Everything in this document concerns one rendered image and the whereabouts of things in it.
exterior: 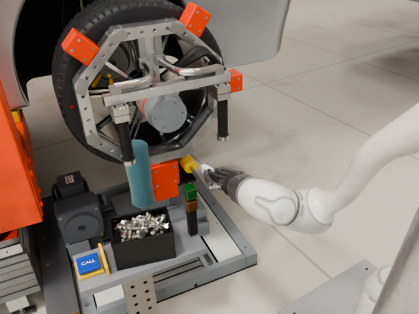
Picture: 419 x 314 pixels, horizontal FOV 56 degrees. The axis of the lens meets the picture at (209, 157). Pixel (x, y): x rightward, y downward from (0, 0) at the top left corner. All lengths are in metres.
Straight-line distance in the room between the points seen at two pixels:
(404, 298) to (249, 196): 0.43
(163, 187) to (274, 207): 0.78
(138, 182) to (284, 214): 0.66
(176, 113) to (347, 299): 0.81
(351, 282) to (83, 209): 1.06
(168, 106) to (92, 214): 0.64
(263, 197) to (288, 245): 1.09
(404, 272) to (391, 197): 1.77
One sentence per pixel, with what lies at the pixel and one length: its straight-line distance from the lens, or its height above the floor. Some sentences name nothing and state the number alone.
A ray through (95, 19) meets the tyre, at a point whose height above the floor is 1.14.
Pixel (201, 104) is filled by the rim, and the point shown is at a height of 0.75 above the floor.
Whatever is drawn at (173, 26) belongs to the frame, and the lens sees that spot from 1.42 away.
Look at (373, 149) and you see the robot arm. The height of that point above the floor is 1.03.
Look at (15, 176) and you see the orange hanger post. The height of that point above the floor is 0.73.
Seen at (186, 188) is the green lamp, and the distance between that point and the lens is 1.31.
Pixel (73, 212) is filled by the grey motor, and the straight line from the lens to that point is 1.74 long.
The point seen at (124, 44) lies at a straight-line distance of 1.96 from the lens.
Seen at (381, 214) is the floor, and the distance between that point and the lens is 2.36.
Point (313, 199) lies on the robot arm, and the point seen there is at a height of 0.79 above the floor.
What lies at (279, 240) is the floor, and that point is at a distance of 2.09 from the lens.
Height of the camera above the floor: 1.45
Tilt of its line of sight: 32 degrees down
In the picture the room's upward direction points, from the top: 2 degrees counter-clockwise
